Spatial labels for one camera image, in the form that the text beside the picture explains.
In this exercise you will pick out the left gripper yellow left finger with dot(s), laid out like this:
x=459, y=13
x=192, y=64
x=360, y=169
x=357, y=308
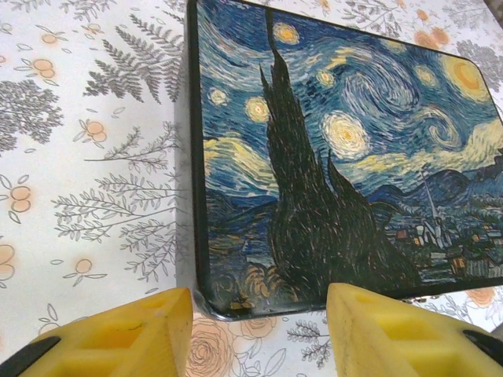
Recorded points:
x=118, y=341

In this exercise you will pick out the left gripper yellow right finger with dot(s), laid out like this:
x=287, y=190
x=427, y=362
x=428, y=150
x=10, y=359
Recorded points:
x=393, y=341

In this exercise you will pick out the starry night painted box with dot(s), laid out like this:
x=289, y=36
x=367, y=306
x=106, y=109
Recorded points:
x=334, y=165

